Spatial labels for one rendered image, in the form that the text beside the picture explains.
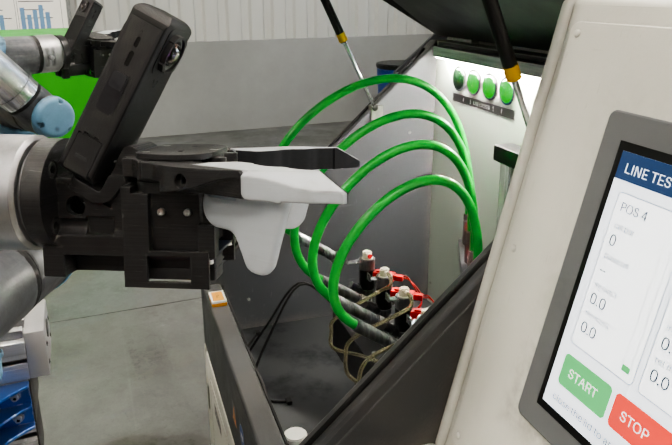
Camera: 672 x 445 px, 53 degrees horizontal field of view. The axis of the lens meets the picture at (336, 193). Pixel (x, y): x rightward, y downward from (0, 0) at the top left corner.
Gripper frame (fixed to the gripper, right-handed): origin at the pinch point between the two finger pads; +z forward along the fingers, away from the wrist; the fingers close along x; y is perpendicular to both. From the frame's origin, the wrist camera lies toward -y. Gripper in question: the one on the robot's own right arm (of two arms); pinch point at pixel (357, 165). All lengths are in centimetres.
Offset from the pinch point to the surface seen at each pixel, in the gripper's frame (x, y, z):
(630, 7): -31.0, -12.9, 26.3
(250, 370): -63, 43, -20
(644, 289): -18.8, 13.1, 25.3
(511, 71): -42.4, -6.6, 16.7
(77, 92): -345, 2, -180
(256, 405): -54, 44, -17
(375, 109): -105, 1, -1
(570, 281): -27.4, 15.1, 21.1
